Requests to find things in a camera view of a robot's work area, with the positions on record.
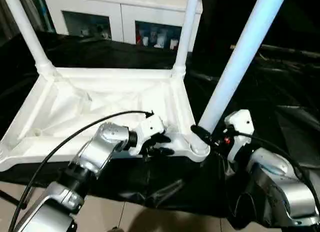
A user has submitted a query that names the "black shiny mat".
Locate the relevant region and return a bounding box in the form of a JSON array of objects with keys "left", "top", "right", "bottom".
[{"left": 0, "top": 30, "right": 320, "bottom": 229}]

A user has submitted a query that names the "long dark tube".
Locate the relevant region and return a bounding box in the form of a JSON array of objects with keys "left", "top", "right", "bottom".
[{"left": 258, "top": 45, "right": 320, "bottom": 58}]

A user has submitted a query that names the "grey curtain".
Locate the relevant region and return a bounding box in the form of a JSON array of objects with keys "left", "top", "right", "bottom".
[{"left": 0, "top": 0, "right": 47, "bottom": 41}]

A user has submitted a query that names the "left arm thick black cable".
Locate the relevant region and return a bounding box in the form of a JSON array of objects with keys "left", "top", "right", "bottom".
[{"left": 10, "top": 110, "right": 155, "bottom": 232}]

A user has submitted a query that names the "right arm thick black cable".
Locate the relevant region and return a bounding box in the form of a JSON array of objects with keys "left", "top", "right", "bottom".
[{"left": 233, "top": 131, "right": 316, "bottom": 200}]

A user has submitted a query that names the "white plastic table leg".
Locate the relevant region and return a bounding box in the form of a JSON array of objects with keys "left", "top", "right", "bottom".
[
  {"left": 198, "top": 0, "right": 289, "bottom": 134},
  {"left": 1, "top": 0, "right": 58, "bottom": 78},
  {"left": 173, "top": 0, "right": 203, "bottom": 78}
]

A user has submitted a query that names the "white plastic table top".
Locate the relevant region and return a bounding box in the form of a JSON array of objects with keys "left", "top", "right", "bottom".
[{"left": 0, "top": 66, "right": 211, "bottom": 173}]

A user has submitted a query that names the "arm thick black cable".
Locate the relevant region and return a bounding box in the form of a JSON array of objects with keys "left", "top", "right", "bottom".
[
  {"left": 10, "top": 110, "right": 155, "bottom": 232},
  {"left": 233, "top": 131, "right": 316, "bottom": 200}
]

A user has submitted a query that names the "white cabinet with glass doors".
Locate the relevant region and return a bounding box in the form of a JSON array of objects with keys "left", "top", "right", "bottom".
[{"left": 43, "top": 0, "right": 204, "bottom": 52}]

